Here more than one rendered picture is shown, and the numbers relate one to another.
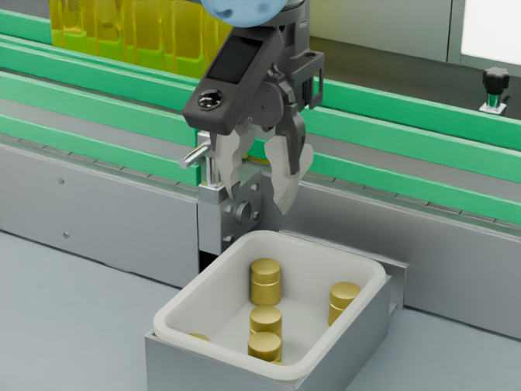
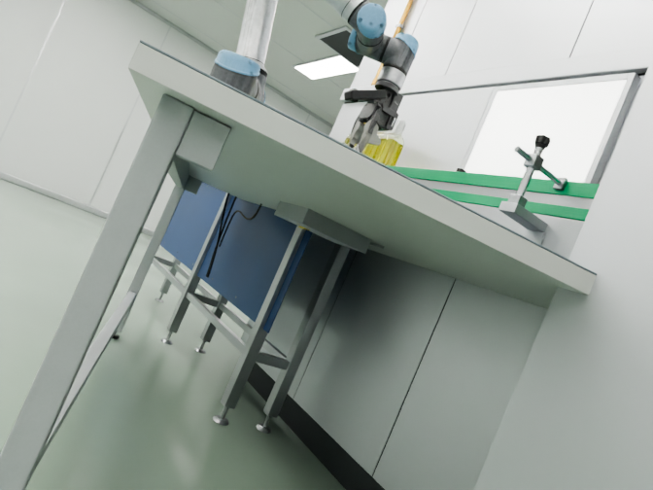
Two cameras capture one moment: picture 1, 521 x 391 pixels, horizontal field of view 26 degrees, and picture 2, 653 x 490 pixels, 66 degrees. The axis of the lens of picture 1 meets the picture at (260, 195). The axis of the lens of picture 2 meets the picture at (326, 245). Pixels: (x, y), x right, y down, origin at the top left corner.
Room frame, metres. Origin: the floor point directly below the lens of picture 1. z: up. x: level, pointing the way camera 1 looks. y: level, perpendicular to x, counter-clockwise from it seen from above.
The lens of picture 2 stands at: (-0.26, -0.71, 0.60)
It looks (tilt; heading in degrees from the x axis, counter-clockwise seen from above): 2 degrees up; 28
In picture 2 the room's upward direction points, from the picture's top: 23 degrees clockwise
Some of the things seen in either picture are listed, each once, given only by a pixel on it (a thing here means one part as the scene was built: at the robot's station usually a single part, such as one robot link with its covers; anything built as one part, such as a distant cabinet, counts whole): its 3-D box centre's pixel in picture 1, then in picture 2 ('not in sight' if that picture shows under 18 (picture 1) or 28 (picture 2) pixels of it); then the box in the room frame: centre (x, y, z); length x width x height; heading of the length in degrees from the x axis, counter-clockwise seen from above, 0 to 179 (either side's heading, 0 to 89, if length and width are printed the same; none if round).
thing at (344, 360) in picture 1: (284, 322); not in sight; (0.99, -0.03, 0.79); 0.27 x 0.17 x 0.08; 151
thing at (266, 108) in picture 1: (270, 58); (381, 107); (1.01, -0.01, 1.08); 0.09 x 0.08 x 0.12; 148
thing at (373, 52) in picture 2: not in sight; (368, 40); (0.94, 0.08, 1.24); 0.11 x 0.11 x 0.08; 27
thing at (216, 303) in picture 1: (273, 328); not in sight; (0.96, -0.01, 0.80); 0.22 x 0.17 x 0.09; 151
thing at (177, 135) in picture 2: not in sight; (137, 284); (0.73, 0.30, 0.36); 1.51 x 0.09 x 0.71; 44
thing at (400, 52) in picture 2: not in sight; (399, 55); (1.00, 0.00, 1.24); 0.09 x 0.08 x 0.11; 117
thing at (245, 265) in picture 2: not in sight; (231, 237); (1.60, 0.77, 0.54); 1.59 x 0.18 x 0.43; 61
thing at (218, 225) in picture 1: (232, 209); not in sight; (1.12, 0.03, 0.85); 0.09 x 0.04 x 0.07; 151
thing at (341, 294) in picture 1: (344, 306); not in sight; (1.01, -0.09, 0.79); 0.04 x 0.04 x 0.04
